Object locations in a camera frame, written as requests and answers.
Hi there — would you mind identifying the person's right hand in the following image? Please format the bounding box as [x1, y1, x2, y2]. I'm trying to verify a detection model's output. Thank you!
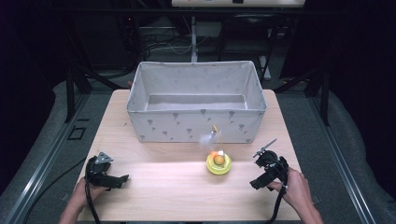
[266, 167, 310, 210]

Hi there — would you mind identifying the white printed fabric storage box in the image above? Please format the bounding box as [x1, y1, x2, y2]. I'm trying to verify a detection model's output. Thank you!
[125, 60, 268, 145]

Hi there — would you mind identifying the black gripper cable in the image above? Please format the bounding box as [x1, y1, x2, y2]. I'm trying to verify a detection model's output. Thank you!
[84, 181, 101, 224]
[266, 183, 288, 224]

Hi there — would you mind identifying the black metal stand leg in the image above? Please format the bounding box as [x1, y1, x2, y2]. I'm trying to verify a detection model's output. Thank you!
[64, 66, 77, 124]
[319, 69, 331, 127]

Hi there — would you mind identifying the black floor cable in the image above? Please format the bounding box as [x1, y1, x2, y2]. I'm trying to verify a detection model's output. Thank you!
[21, 158, 89, 224]

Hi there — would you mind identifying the yellow bowl with orange fruit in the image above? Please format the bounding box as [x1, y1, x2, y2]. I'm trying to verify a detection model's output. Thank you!
[198, 124, 233, 176]

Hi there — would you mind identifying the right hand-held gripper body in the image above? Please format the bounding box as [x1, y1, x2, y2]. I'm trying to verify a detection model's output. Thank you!
[252, 138, 290, 185]

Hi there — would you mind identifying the tangle of floor cables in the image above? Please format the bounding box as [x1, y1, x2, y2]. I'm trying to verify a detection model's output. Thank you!
[144, 29, 194, 57]

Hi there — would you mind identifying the black chair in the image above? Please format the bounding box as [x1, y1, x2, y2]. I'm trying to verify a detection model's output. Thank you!
[217, 13, 283, 82]

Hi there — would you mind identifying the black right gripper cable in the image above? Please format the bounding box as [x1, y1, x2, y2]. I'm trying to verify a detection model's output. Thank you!
[266, 183, 288, 224]

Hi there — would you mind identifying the person's left hand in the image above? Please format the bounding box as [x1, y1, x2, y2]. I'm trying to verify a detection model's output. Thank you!
[74, 176, 110, 207]

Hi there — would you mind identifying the white metal post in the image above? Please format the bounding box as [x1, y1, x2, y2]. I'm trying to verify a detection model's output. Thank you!
[190, 16, 199, 63]

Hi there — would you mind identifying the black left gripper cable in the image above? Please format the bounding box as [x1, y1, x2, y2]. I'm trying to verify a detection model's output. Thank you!
[84, 181, 101, 224]

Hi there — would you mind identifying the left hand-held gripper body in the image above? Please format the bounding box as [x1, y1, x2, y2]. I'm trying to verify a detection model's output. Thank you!
[84, 151, 115, 188]

